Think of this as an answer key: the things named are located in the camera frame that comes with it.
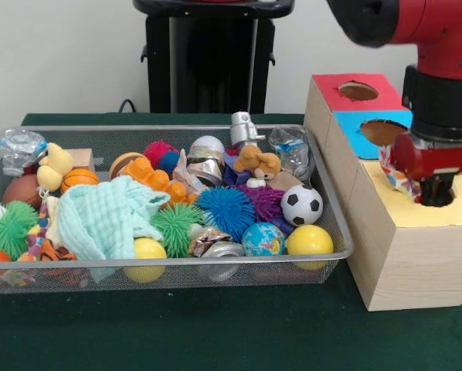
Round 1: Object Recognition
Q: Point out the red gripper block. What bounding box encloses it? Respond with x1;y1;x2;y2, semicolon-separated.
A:
389;131;462;206

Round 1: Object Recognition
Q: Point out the colourful polka dot cloth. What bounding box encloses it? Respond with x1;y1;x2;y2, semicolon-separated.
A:
379;145;422;204

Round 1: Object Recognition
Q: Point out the brown plush teddy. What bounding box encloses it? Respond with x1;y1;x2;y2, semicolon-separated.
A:
233;144;283;181

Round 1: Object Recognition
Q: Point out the wooden box with three holes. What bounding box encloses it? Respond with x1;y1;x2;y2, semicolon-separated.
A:
304;73;462;311

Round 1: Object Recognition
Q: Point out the clear mesh bin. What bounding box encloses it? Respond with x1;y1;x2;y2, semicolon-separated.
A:
0;124;354;293

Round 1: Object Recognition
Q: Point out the yellow ball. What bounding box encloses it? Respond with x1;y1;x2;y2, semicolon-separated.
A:
124;237;168;284
287;224;335;271

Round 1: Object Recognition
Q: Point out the black and white soccer ball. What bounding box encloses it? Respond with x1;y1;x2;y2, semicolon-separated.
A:
281;184;324;227

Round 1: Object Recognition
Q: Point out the small globe ball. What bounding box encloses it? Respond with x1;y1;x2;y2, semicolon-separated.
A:
242;221;287;257

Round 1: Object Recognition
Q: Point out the silver toy robot figure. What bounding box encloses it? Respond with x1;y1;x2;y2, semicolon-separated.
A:
229;111;266;151

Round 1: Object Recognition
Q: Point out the blue spiky ball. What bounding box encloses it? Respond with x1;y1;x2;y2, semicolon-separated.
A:
195;184;256;240

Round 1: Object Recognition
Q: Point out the dark green table cloth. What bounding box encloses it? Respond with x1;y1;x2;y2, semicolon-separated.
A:
0;113;462;371

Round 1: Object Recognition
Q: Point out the orange bumpy toy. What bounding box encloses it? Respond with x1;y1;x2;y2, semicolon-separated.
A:
125;157;199;204

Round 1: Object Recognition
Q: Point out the mint green cloth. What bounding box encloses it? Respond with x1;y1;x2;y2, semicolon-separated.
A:
56;175;171;281

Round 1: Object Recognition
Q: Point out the green spiky ball with eyes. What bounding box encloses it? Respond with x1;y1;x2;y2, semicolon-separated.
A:
0;200;39;261

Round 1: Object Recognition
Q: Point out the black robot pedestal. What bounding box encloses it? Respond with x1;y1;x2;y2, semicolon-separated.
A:
133;0;295;115

